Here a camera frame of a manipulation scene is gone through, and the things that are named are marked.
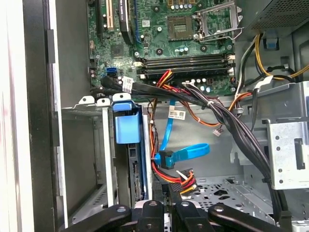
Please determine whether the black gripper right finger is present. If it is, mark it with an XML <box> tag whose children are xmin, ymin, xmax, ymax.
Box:
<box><xmin>168</xmin><ymin>185</ymin><xmax>288</xmax><ymax>232</ymax></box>

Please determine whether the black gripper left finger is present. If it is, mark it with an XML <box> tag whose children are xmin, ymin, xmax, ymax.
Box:
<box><xmin>60</xmin><ymin>181</ymin><xmax>165</xmax><ymax>232</ymax></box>

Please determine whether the red orange yellow disk wire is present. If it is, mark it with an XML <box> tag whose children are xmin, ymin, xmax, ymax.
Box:
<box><xmin>149</xmin><ymin>96</ymin><xmax>199</xmax><ymax>195</ymax></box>

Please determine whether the hard disk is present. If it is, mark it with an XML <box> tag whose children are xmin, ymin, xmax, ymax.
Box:
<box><xmin>112</xmin><ymin>101</ymin><xmax>153</xmax><ymax>203</ymax></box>

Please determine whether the metal disk bay cage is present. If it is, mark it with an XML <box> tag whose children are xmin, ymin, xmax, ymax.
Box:
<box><xmin>61</xmin><ymin>94</ymin><xmax>153</xmax><ymax>219</ymax></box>
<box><xmin>262</xmin><ymin>81</ymin><xmax>309</xmax><ymax>192</ymax></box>

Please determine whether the black RAM slot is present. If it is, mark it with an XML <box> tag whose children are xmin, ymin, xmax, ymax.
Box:
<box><xmin>136</xmin><ymin>65</ymin><xmax>236</xmax><ymax>71</ymax></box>
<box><xmin>136</xmin><ymin>69</ymin><xmax>236</xmax><ymax>79</ymax></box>
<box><xmin>134</xmin><ymin>60</ymin><xmax>236</xmax><ymax>67</ymax></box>
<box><xmin>141</xmin><ymin>56</ymin><xmax>235</xmax><ymax>61</ymax></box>

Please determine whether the black expansion slot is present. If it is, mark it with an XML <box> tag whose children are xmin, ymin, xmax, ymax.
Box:
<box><xmin>117</xmin><ymin>0</ymin><xmax>135</xmax><ymax>46</ymax></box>

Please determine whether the tan expansion slot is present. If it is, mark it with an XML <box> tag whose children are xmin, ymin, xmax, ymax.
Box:
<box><xmin>106</xmin><ymin>0</ymin><xmax>115</xmax><ymax>31</ymax></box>

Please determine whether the black open PC case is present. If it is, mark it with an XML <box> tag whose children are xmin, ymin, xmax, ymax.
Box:
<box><xmin>21</xmin><ymin>0</ymin><xmax>309</xmax><ymax>232</ymax></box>

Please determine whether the green motherboard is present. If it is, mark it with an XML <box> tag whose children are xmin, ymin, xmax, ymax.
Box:
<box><xmin>86</xmin><ymin>0</ymin><xmax>238</xmax><ymax>97</ymax></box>

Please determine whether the metal locking lever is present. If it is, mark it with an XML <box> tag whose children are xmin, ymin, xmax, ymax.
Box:
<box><xmin>199</xmin><ymin>27</ymin><xmax>244</xmax><ymax>44</ymax></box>

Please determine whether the CPU socket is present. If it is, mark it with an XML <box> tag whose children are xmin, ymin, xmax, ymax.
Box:
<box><xmin>167</xmin><ymin>15</ymin><xmax>194</xmax><ymax>42</ymax></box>

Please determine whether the blue plastic clip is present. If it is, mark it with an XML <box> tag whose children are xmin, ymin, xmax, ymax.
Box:
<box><xmin>263</xmin><ymin>36</ymin><xmax>280</xmax><ymax>51</ymax></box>

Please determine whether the metal socket cover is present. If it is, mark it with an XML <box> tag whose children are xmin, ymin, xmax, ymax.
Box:
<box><xmin>195</xmin><ymin>1</ymin><xmax>242</xmax><ymax>41</ymax></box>

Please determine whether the grey power supply unit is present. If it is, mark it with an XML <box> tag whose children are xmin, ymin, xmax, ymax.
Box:
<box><xmin>235</xmin><ymin>0</ymin><xmax>309</xmax><ymax>32</ymax></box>

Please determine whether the blue flat disk wire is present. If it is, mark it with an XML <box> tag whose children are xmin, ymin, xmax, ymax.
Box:
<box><xmin>153</xmin><ymin>98</ymin><xmax>211</xmax><ymax>170</ymax></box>

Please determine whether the black cable bundle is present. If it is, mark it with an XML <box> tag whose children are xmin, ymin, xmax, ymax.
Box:
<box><xmin>90</xmin><ymin>74</ymin><xmax>293</xmax><ymax>227</ymax></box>

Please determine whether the thin orange wire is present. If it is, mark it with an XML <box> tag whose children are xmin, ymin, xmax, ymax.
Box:
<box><xmin>183</xmin><ymin>91</ymin><xmax>253</xmax><ymax>136</ymax></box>

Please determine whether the yellow black power wire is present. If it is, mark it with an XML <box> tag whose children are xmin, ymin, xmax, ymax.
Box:
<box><xmin>234</xmin><ymin>33</ymin><xmax>309</xmax><ymax>95</ymax></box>

